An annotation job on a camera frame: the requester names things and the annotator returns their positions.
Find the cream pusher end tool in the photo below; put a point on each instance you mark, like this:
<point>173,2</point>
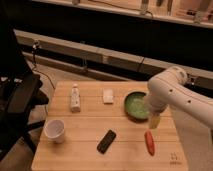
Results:
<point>154,120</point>

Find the black eraser block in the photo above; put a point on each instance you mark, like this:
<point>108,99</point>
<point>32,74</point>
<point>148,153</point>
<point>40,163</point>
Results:
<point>106,141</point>

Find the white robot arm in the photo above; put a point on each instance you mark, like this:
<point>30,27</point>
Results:
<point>167,88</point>

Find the green bowl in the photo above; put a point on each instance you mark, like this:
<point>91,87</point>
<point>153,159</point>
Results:
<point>134,105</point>

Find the orange carrot toy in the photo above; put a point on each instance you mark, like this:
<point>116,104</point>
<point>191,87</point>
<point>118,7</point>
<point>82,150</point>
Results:
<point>149,143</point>

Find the white small block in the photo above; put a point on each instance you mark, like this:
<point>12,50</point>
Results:
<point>108,96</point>

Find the white tube bottle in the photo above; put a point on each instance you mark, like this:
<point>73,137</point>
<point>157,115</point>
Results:
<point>75,99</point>

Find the white paper cup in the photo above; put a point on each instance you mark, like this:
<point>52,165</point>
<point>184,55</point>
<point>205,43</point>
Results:
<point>55,130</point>

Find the black office chair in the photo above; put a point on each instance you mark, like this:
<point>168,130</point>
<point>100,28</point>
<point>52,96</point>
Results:
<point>19,94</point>

